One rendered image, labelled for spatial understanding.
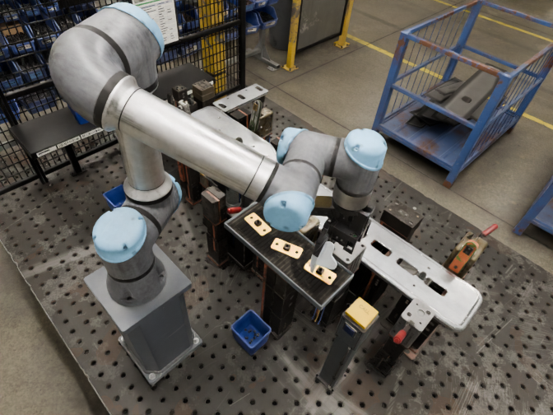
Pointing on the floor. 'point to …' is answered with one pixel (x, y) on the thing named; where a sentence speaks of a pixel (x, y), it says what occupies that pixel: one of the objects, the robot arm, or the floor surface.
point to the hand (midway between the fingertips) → (325, 250)
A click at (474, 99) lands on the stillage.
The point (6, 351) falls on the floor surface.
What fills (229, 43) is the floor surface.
